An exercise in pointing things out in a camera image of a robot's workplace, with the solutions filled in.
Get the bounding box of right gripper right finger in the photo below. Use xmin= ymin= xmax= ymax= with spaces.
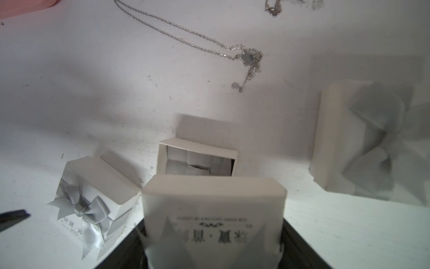
xmin=278 ymin=219 xmax=332 ymax=269

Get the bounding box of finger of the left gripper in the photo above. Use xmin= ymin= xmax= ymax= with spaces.
xmin=0 ymin=210 xmax=30 ymax=232

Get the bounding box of white jewelry box lid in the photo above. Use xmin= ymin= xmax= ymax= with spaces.
xmin=310 ymin=80 xmax=430 ymax=207

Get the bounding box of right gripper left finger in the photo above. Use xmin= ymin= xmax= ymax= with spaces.
xmin=96 ymin=219 xmax=148 ymax=269

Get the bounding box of pink tray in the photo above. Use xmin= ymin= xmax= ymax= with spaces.
xmin=1 ymin=0 xmax=58 ymax=19

